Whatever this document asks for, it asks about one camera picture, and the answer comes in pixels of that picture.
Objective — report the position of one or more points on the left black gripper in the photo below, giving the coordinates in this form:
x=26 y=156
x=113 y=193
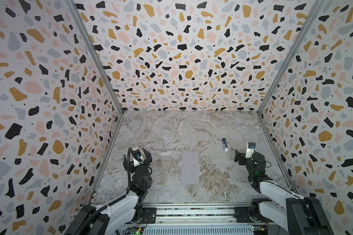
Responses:
x=145 y=162

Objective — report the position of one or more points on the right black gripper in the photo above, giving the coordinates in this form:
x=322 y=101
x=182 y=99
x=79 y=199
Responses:
x=242 y=158

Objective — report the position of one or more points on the blue white glue stick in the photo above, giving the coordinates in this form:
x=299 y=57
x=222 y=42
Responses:
x=225 y=146

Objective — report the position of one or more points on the pale lilac envelope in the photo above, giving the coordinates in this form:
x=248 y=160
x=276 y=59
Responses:
x=190 y=168

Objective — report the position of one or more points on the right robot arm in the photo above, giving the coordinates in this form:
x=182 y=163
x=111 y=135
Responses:
x=296 y=214

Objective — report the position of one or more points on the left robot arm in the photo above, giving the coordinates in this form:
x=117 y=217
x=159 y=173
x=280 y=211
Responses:
x=126 y=211

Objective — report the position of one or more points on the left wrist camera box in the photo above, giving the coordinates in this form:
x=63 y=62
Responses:
x=137 y=157

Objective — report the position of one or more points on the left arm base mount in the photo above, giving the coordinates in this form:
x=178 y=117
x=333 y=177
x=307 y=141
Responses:
x=145 y=215

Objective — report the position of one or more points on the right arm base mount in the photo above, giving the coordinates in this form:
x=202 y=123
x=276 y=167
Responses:
x=250 y=213

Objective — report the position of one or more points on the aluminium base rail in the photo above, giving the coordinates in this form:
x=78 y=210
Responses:
x=196 y=219

